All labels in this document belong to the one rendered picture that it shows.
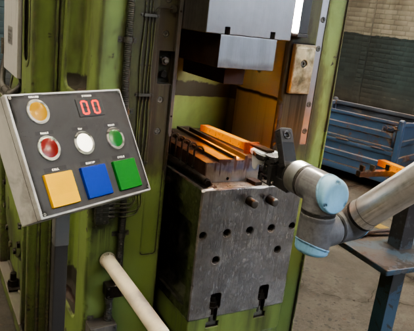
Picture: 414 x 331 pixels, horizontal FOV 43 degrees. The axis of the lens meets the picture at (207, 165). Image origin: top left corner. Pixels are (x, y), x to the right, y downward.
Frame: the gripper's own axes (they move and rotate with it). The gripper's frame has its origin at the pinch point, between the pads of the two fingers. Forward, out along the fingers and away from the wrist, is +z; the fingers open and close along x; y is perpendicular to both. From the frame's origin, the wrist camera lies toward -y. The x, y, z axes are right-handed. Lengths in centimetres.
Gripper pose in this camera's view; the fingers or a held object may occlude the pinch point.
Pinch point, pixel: (255, 148)
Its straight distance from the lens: 158.9
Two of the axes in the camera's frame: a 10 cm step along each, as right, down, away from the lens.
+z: -4.7, -3.0, 8.3
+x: 8.8, -0.3, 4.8
